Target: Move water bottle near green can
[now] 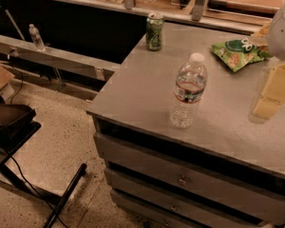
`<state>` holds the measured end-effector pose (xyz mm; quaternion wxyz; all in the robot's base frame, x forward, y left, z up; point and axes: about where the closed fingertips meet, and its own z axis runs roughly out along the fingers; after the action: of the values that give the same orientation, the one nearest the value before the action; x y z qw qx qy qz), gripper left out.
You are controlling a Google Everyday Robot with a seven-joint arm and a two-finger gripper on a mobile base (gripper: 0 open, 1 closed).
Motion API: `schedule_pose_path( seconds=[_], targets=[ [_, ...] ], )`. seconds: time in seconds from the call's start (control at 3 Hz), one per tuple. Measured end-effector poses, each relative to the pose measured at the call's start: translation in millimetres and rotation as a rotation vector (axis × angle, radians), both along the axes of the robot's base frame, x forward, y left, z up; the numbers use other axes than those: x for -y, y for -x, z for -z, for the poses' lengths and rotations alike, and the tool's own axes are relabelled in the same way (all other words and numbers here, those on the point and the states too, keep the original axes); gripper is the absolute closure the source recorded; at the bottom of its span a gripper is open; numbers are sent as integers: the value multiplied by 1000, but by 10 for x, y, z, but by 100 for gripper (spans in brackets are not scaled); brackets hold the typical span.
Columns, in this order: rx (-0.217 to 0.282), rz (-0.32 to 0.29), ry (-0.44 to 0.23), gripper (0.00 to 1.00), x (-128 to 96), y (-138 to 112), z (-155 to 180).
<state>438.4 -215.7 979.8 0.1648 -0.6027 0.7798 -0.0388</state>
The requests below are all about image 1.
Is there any grey metal bench rail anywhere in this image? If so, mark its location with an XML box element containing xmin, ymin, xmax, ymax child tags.
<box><xmin>0</xmin><ymin>35</ymin><xmax>122</xmax><ymax>82</ymax></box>

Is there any green snack chip bag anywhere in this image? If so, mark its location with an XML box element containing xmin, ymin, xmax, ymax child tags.
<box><xmin>211</xmin><ymin>38</ymin><xmax>272</xmax><ymax>72</ymax></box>

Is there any bottom grey drawer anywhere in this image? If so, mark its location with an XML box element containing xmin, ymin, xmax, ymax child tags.
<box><xmin>110</xmin><ymin>190</ymin><xmax>200</xmax><ymax>228</ymax></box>

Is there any middle grey drawer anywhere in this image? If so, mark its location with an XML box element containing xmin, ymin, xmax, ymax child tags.
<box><xmin>104</xmin><ymin>168</ymin><xmax>258</xmax><ymax>228</ymax></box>

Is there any top grey drawer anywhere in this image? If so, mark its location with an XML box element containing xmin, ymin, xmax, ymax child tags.
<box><xmin>94</xmin><ymin>134</ymin><xmax>285</xmax><ymax>226</ymax></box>

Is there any green soda can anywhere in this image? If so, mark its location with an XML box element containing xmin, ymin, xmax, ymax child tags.
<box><xmin>145</xmin><ymin>12</ymin><xmax>164</xmax><ymax>51</ymax></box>

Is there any black cable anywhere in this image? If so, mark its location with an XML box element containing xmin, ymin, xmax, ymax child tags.
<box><xmin>0</xmin><ymin>142</ymin><xmax>69</xmax><ymax>228</ymax></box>

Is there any black side table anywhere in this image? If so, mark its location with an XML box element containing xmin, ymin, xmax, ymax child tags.
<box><xmin>0</xmin><ymin>121</ymin><xmax>88</xmax><ymax>228</ymax></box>

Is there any clear plastic water bottle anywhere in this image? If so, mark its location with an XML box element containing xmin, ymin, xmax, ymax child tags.
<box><xmin>169</xmin><ymin>52</ymin><xmax>208</xmax><ymax>128</ymax></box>

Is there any grey drawer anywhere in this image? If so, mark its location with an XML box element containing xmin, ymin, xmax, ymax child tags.
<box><xmin>94</xmin><ymin>134</ymin><xmax>285</xmax><ymax>226</ymax></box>
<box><xmin>104</xmin><ymin>168</ymin><xmax>258</xmax><ymax>228</ymax></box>
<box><xmin>110</xmin><ymin>190</ymin><xmax>200</xmax><ymax>228</ymax></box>

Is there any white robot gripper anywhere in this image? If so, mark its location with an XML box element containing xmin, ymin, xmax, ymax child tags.
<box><xmin>253</xmin><ymin>4</ymin><xmax>285</xmax><ymax>119</ymax></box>

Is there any small distant water bottle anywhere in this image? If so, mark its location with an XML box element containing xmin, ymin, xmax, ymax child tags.
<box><xmin>28</xmin><ymin>24</ymin><xmax>46</xmax><ymax>51</ymax></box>

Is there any grey drawer cabinet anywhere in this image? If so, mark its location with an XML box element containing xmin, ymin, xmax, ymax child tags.
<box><xmin>85</xmin><ymin>22</ymin><xmax>285</xmax><ymax>228</ymax></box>

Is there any black box device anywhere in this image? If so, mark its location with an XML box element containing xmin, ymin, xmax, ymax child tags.
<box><xmin>0</xmin><ymin>104</ymin><xmax>36</xmax><ymax>145</ymax></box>

